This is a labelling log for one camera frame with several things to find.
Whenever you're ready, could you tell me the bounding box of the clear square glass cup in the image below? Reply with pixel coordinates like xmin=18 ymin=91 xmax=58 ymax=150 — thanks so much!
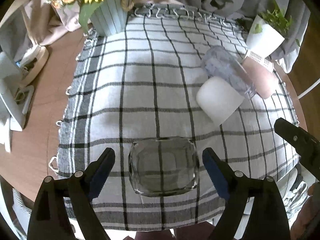
xmin=129 ymin=137 xmax=200 ymax=197

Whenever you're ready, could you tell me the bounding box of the pink plastic cup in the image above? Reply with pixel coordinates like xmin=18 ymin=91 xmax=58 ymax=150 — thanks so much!
xmin=241 ymin=57 xmax=279 ymax=99

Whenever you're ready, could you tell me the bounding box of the white frosted plastic cup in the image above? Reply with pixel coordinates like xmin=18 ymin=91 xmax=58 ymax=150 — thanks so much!
xmin=196 ymin=76 xmax=245 ymax=127

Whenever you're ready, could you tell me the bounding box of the white patterned paper cup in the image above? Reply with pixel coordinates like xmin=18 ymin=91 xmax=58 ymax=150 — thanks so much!
xmin=245 ymin=50 xmax=274 ymax=72

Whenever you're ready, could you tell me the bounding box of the white hoop tube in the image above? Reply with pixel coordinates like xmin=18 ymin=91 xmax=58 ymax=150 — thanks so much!
xmin=298 ymin=78 xmax=320 ymax=100

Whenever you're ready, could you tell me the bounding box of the white desktop device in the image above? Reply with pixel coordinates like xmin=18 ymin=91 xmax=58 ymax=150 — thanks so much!
xmin=1 ymin=51 xmax=34 ymax=153

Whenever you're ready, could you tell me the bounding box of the white plant pot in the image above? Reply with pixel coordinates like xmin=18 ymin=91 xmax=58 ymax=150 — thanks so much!
xmin=246 ymin=15 xmax=285 ymax=58

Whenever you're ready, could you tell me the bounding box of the black white checkered tablecloth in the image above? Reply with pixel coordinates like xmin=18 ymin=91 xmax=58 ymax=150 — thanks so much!
xmin=57 ymin=4 xmax=299 ymax=231

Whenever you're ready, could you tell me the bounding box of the green leafy plant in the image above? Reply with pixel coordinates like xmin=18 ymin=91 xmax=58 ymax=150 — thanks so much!
xmin=257 ymin=0 xmax=295 ymax=46

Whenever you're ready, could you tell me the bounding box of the grey curtain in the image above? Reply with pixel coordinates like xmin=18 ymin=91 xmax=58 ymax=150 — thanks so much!
xmin=177 ymin=0 xmax=310 ymax=73

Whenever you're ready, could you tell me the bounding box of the pink beige curtain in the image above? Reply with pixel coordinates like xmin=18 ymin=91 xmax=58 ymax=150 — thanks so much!
xmin=25 ymin=0 xmax=181 ymax=46

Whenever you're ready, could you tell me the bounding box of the light blue ribbed vase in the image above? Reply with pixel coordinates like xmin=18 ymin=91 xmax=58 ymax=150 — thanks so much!
xmin=90 ymin=0 xmax=133 ymax=36

